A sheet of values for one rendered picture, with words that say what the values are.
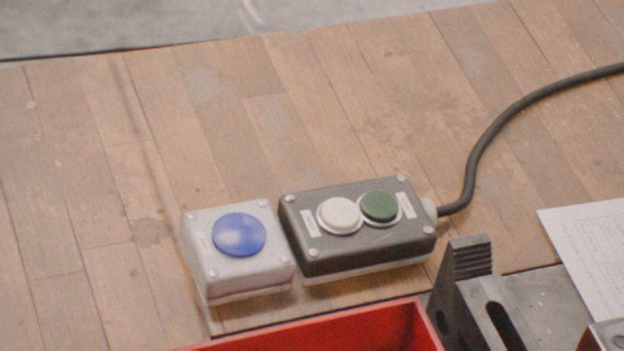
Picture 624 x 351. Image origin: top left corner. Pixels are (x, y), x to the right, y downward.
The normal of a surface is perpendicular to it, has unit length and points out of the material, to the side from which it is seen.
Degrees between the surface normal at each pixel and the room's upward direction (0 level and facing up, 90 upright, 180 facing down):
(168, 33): 0
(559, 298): 0
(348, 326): 90
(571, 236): 2
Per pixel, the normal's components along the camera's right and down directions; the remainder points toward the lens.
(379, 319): 0.34, 0.72
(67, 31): 0.14, -0.67
